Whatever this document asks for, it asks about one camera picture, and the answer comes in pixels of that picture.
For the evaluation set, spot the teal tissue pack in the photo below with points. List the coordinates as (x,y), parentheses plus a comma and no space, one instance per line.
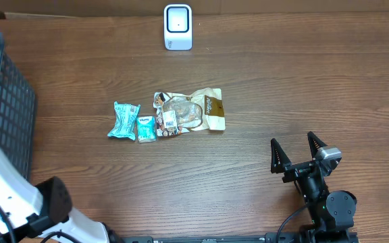
(146,129)

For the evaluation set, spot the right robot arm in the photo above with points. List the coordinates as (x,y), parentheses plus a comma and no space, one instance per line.
(332,213)

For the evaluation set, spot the white barcode scanner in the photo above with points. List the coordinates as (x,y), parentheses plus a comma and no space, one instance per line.
(177,27)

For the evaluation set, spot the grey plastic mesh basket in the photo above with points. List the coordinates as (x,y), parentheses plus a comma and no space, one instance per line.
(18,104)

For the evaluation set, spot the teal snack wrapper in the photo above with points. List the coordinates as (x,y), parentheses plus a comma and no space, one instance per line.
(125,117)

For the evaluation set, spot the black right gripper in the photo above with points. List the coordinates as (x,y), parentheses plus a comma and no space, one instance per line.
(281,164)

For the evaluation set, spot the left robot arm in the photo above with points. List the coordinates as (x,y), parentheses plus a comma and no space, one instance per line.
(44,210)

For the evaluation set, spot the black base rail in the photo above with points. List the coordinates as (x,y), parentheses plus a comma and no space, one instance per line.
(208,239)

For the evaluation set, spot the brown white snack bag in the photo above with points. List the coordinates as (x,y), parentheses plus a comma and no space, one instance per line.
(178,113)

